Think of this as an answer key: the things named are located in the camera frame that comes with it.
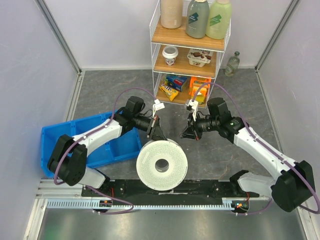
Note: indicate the beige bottle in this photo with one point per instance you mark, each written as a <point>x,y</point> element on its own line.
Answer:
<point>171,13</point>

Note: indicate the aluminium frame post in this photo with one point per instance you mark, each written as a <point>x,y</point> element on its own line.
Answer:
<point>277,33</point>
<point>58,34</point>

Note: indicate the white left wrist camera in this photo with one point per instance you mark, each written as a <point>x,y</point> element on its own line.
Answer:
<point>156,107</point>

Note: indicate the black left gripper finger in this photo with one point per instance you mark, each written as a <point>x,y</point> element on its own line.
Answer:
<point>158,128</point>
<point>156,136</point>

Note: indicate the chocolate dessert tub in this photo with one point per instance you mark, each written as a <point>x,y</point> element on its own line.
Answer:
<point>199,57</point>

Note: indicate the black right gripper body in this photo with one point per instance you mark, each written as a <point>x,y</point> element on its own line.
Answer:
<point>194,127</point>

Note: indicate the grey plastic cable spool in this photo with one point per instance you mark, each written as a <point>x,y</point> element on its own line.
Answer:
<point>161,165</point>

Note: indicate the blue snack box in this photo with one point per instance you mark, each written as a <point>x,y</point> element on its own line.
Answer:
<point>177,82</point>

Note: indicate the grey green bottle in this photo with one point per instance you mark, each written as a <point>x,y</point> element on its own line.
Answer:
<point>196,19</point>

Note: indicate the yellow candy bag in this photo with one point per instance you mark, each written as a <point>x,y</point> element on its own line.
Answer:
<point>170,92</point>

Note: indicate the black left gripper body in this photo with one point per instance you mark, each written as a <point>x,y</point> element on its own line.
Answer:
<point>153,126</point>

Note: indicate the left aluminium frame post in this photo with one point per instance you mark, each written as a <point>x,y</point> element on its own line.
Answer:
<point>58,34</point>

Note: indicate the right aluminium frame post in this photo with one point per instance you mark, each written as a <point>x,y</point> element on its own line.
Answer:
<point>277,33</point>

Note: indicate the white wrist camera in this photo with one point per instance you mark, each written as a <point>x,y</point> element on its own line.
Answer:
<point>192,106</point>
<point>156,107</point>

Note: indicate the grey slotted cable duct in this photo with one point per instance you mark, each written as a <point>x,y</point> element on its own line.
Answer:
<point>99,205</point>

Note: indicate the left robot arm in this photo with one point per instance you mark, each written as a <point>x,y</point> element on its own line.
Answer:
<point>68,161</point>

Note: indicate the white yogurt cup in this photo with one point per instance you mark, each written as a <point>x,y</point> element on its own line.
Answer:
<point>170,53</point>

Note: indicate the clear glass bottle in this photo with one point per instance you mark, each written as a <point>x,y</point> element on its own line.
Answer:
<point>232,65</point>

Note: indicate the light green bottle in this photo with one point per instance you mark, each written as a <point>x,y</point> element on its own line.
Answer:
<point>220,13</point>

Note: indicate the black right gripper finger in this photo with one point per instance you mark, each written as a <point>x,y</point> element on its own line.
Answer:
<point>189,135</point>
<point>189,127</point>

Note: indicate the orange snack box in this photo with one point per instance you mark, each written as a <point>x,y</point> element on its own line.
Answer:
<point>195,84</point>

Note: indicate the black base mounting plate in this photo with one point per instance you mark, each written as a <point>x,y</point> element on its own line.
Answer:
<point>188,192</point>

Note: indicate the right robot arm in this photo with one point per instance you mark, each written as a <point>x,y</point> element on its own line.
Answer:
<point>290,183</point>

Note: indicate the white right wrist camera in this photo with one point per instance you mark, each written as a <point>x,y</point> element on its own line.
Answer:
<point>192,106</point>

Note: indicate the white wire shelf rack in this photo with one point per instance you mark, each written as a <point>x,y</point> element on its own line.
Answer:
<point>160,37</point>

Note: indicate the blue plastic compartment bin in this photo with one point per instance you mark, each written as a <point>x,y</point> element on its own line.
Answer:
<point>123,148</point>

